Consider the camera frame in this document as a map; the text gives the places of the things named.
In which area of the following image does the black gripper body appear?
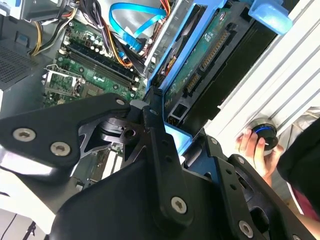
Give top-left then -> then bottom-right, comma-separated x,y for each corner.
48,158 -> 233,240

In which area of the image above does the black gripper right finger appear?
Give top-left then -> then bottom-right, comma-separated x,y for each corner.
203,136 -> 303,240

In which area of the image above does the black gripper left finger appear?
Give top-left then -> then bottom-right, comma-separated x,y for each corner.
0,86 -> 195,227

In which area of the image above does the round black tool blue ring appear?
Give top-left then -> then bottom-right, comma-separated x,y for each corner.
249,117 -> 280,152

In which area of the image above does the hard disk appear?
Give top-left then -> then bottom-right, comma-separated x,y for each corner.
147,0 -> 294,157

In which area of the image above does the person's hand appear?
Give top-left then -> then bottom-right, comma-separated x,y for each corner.
236,128 -> 285,187

